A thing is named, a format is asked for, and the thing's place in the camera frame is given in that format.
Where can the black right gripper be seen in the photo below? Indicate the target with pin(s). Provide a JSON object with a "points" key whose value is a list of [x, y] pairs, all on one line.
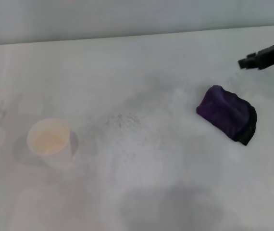
{"points": [[272, 55]]}

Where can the purple rag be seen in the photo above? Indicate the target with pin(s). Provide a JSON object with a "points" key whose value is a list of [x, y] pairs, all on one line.
{"points": [[227, 114]]}

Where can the white paper cup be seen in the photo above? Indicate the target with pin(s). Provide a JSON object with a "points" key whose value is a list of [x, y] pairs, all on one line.
{"points": [[48, 139]]}

